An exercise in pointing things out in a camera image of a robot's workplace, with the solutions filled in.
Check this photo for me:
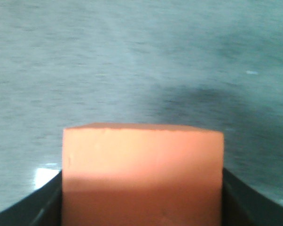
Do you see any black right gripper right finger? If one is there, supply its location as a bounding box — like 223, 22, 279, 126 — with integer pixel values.
222, 168, 283, 226

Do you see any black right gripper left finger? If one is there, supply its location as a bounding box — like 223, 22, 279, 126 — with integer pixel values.
0, 171, 62, 226

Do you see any orange foam cube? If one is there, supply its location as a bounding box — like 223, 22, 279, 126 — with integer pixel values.
62, 123, 224, 226

